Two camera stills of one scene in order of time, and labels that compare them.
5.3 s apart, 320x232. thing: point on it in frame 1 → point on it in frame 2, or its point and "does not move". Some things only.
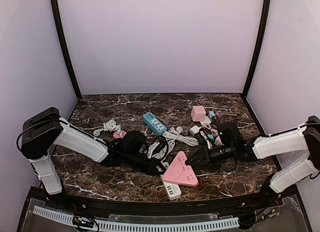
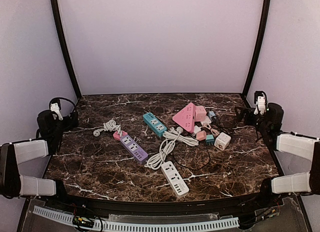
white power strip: x=172 y=190 → x=174 y=178
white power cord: x=172 y=134 does not move
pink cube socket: x=198 y=113 does not move
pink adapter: x=116 y=135 does not move
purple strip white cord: x=111 y=125 does not move
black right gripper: x=205 y=156 → x=249 y=116
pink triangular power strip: x=180 y=172 → x=186 y=117
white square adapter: x=206 y=121 does not move
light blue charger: x=211 y=114 does not move
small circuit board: x=83 y=221 does not move
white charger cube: x=194 y=129 does not move
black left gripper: x=149 y=165 → x=69 y=121
